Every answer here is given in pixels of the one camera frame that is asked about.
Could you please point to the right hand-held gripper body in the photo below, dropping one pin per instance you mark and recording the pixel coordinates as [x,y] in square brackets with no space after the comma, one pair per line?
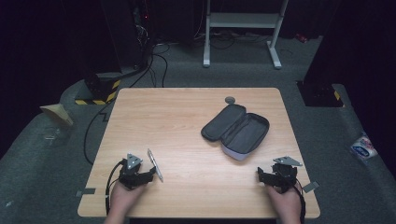
[285,174]

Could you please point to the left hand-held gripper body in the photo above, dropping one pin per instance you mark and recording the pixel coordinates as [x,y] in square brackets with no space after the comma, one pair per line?
[132,172]

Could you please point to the silver pen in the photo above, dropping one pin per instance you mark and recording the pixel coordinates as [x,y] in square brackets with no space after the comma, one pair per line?
[155,165]

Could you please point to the person's left hand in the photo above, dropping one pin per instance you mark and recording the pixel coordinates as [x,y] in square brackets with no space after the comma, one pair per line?
[124,196]

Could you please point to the person's right hand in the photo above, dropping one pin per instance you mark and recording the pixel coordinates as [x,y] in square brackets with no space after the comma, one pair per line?
[286,202]

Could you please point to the grey tape strip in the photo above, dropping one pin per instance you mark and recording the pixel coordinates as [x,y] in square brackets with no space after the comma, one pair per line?
[310,186]
[86,192]

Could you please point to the open black pencil case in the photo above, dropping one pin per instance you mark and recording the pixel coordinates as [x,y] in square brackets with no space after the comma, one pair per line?
[239,132]

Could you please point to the grey round table grommet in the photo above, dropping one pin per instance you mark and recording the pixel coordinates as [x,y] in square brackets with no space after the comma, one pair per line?
[230,100]

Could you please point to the white blue tissue packet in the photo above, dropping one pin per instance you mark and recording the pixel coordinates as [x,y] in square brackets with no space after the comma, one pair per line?
[363,147]

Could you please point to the black yellow striped stand base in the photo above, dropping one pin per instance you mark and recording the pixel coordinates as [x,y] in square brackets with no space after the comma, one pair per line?
[320,95]
[99,90]

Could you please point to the small red object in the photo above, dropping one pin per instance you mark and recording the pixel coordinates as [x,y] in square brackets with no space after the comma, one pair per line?
[301,37]

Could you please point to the dark computer tower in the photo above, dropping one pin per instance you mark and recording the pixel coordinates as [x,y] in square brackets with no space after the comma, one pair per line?
[129,34]

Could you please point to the white metal stand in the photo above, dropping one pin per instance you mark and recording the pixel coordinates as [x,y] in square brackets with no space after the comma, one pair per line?
[243,20]

